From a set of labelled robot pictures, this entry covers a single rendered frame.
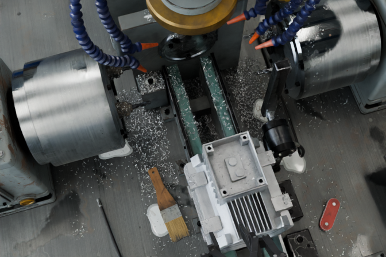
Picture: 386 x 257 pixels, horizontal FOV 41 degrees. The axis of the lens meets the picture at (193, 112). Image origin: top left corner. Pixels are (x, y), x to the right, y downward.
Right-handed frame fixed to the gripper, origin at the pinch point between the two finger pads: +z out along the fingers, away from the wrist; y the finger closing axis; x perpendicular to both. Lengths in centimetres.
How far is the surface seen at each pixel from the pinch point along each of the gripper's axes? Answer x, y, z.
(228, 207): -2.0, -2.4, 11.6
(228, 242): 4.3, -0.4, 9.4
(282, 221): 3.4, -12.4, 9.8
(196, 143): -10.8, -1.5, 38.0
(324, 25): -32, -34, 22
